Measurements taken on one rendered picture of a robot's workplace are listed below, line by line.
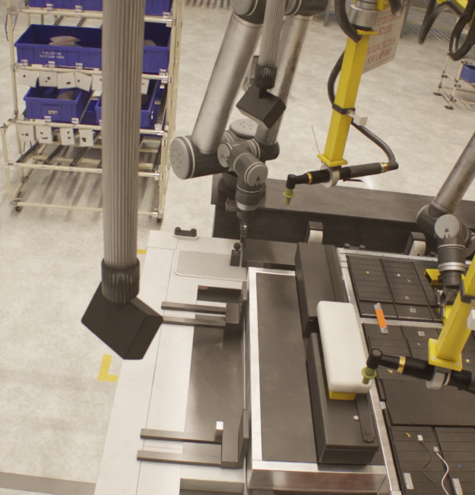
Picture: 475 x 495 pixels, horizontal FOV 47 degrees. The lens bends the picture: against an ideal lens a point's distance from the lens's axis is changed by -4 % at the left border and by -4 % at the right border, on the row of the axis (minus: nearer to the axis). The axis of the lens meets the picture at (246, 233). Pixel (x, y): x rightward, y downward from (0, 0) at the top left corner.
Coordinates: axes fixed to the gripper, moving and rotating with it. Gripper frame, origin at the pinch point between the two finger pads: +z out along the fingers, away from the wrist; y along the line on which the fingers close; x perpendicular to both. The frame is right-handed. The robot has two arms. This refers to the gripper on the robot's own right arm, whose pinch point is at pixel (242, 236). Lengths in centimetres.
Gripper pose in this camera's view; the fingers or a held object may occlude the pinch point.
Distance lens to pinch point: 254.9
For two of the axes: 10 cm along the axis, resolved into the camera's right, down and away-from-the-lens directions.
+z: -1.2, 8.2, 5.6
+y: -0.2, -5.6, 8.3
